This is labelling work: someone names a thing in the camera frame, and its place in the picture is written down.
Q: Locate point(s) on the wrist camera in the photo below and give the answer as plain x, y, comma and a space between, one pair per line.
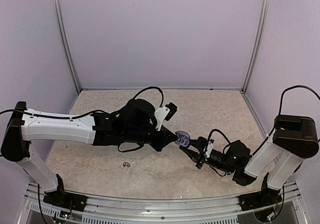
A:
164, 113
208, 148

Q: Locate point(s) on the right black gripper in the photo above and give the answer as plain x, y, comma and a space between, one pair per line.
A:
199, 159

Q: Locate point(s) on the blue-grey earbud charging case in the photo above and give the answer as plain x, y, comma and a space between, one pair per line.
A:
184, 137

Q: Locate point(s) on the right aluminium frame post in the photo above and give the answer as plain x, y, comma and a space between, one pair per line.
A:
257, 43

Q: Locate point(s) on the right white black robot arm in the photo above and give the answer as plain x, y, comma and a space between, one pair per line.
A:
293, 139

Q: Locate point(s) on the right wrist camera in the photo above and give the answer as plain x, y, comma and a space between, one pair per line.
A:
208, 148

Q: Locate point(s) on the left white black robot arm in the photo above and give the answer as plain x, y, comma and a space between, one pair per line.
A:
138, 121

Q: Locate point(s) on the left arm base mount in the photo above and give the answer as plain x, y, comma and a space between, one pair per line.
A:
64, 199

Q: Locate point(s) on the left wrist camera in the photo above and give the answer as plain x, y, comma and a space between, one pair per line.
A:
164, 113

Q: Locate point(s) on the front aluminium rail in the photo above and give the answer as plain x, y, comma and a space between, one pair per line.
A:
106, 209

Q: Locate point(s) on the aluminium frame post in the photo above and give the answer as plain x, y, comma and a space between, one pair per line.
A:
65, 45
257, 43

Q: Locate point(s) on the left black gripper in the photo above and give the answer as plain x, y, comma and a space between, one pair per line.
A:
165, 136

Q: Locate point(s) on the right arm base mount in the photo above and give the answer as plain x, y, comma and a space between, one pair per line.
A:
264, 197

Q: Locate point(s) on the left aluminium frame post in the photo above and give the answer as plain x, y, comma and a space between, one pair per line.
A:
65, 45

